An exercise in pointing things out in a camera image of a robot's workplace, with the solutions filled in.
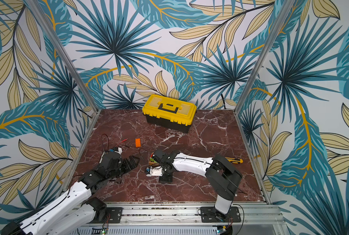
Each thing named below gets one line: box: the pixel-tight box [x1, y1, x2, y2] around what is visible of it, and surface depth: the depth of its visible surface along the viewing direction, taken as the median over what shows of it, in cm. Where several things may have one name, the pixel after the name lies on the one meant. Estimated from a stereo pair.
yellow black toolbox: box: [142, 94, 198, 134], surface depth 100 cm
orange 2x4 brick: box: [134, 138, 141, 148], surface depth 102 cm
